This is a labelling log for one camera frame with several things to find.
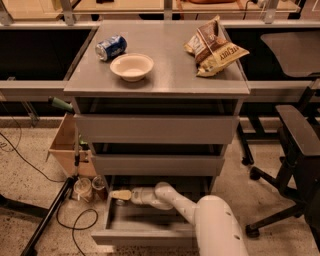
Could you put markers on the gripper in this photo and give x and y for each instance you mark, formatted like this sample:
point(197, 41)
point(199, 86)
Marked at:
point(137, 195)

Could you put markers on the grey bottom drawer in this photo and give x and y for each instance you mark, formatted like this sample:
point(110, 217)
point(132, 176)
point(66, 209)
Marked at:
point(127, 224)

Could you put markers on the grey drawer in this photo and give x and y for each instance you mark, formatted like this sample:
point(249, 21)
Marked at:
point(158, 159)
point(127, 224)
point(157, 129)

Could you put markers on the redbull can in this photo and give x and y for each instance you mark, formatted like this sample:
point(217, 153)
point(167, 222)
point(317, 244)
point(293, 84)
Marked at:
point(120, 202)

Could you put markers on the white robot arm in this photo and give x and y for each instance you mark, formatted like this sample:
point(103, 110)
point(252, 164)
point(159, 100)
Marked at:
point(217, 230)

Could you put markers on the grey middle drawer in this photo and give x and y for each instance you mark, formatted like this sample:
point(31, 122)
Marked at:
point(158, 159)

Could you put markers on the grey top drawer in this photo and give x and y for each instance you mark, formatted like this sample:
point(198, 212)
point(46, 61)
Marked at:
point(157, 129)

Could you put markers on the grey drawer cabinet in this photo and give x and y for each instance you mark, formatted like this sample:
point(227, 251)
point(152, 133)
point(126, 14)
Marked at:
point(156, 106)

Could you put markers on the blue pepsi can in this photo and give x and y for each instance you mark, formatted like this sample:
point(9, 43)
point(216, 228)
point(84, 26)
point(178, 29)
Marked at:
point(111, 47)

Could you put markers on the plastic cup with brown drink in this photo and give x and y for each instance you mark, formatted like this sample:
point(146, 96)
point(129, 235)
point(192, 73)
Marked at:
point(99, 187)

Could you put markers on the clear plastic cup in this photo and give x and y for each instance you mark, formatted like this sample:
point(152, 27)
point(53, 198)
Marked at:
point(83, 189)

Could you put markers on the black tripod stand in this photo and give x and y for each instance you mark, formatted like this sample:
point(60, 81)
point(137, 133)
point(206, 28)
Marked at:
point(29, 250)

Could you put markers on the wooden box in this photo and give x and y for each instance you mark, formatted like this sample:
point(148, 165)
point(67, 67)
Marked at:
point(62, 149)

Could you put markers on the brown yellow chip bag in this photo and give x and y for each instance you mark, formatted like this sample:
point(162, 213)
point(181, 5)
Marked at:
point(212, 53)

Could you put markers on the black office chair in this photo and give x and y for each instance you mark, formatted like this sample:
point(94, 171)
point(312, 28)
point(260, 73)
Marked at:
point(298, 178)

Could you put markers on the green handle tool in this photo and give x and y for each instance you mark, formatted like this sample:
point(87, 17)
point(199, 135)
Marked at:
point(58, 103)

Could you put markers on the grey desk frame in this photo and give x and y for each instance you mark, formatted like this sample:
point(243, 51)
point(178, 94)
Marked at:
point(295, 44)

